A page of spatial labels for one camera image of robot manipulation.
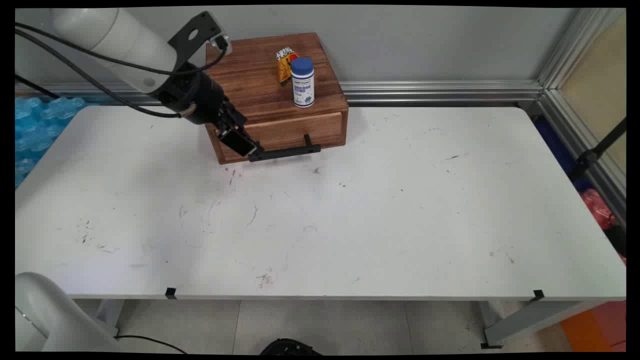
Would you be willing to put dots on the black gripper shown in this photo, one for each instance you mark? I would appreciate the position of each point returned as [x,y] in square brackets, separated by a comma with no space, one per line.
[197,97]

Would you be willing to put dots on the white robot base link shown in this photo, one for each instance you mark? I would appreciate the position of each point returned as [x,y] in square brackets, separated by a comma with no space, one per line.
[50,320]

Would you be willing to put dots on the wooden drawer cabinet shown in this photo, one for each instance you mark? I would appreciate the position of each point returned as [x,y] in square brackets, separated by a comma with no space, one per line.
[260,80]

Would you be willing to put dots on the orange snack packet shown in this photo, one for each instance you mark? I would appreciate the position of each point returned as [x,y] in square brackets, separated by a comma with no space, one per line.
[284,67]

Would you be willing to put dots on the white bottle with blue cap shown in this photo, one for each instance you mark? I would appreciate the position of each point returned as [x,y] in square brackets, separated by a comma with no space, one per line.
[302,85]

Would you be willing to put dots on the black tape piece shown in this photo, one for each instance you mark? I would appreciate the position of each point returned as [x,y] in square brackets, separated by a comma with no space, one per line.
[170,293]
[538,295]

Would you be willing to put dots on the blue bubble wrap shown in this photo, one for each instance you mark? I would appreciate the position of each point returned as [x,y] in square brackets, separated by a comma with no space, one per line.
[35,125]

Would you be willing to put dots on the black round floor object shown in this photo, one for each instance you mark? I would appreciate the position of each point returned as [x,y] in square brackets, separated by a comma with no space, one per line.
[290,347]

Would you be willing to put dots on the grey table leg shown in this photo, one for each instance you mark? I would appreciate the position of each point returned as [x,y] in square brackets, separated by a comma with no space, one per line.
[110,315]
[530,320]

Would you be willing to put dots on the blue box under table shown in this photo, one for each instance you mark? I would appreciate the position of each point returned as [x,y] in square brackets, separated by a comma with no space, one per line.
[557,145]

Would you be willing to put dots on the black stand pole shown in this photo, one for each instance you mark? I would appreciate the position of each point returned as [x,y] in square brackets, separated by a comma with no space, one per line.
[597,150]

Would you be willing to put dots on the red plastic bag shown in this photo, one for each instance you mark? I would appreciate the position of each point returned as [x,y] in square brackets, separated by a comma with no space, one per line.
[596,207]

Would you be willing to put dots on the orange floor mat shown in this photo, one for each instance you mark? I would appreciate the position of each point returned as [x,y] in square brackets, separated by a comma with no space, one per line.
[597,327]

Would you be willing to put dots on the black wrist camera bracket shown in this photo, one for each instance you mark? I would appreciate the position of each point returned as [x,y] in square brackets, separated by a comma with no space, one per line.
[195,30]

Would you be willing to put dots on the horizontal aluminium frame rail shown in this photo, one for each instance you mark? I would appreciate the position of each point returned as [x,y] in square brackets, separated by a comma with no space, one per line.
[440,92]

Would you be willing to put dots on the aluminium frame corner post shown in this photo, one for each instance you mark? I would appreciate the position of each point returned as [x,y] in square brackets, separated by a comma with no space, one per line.
[565,55]

